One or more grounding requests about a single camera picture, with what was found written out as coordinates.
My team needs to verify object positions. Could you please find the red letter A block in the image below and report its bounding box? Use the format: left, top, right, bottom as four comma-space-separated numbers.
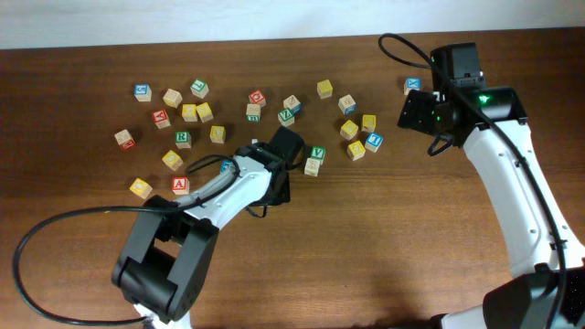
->
171, 176, 190, 196

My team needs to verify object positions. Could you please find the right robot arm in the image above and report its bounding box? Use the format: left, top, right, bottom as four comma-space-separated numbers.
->
398, 43, 584, 328

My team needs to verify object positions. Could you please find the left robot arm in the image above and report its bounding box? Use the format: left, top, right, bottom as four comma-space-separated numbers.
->
112, 127, 304, 328

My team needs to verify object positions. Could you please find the blue letter X block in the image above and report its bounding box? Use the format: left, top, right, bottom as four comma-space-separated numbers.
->
403, 77, 421, 95

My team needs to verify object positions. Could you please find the plain carved wooden block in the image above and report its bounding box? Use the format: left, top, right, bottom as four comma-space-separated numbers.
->
303, 158, 321, 176

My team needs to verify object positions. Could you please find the yellow block right upper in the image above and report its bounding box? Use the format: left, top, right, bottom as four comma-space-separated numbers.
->
361, 114, 377, 133

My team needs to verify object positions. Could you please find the blue letter I block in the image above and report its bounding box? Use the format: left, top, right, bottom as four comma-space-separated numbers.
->
365, 133, 384, 153

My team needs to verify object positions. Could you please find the green letter V block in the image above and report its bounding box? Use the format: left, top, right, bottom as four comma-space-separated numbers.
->
310, 146, 326, 164

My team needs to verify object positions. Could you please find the blue block lower left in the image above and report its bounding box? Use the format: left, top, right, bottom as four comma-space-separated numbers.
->
220, 160, 231, 173

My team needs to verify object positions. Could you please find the yellow block right left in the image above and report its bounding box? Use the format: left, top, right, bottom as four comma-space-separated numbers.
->
340, 120, 359, 141

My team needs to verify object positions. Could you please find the yellow block right lower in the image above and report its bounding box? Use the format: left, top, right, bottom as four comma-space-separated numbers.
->
346, 141, 366, 161

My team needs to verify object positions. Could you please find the green letter Z block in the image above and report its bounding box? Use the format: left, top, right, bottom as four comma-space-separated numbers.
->
278, 109, 295, 127

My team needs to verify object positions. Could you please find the yellow block centre left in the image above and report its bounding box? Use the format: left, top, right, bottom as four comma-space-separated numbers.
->
209, 125, 226, 143

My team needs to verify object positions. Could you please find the green side wooden block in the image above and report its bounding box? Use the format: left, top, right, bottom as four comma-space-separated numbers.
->
246, 103, 261, 122

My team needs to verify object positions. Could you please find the yellow block top centre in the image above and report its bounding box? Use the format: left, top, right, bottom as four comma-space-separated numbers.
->
316, 80, 334, 99

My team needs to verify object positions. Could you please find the red letter C block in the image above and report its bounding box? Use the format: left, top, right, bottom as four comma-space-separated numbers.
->
249, 90, 266, 107

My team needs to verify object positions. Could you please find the yellow block right pair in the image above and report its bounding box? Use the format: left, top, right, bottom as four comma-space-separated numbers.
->
196, 102, 214, 122

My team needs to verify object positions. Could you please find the yellow block pair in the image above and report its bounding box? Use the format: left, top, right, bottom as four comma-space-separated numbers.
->
196, 102, 214, 122
181, 104, 198, 122

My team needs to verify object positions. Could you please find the green letter R block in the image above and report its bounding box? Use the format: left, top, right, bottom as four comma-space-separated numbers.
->
175, 131, 192, 149

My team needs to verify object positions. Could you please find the yellow block lower left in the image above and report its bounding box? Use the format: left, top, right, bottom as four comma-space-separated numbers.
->
162, 150, 184, 171

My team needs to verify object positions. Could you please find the yellow block left pair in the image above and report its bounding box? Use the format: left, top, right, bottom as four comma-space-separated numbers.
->
181, 104, 198, 122

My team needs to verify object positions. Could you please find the green letter L block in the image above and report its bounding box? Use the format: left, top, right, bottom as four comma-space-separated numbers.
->
190, 79, 209, 99

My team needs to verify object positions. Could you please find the red letter K block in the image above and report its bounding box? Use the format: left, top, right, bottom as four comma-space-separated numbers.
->
152, 109, 171, 129

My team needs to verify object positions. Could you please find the yellow block bottom left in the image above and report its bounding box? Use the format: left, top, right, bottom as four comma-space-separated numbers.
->
129, 177, 153, 199

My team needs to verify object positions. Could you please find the wooden block red side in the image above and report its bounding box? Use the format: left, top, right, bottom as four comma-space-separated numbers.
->
114, 129, 136, 150

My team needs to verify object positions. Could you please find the blue block far left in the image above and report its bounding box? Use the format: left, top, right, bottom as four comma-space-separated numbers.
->
133, 84, 152, 102

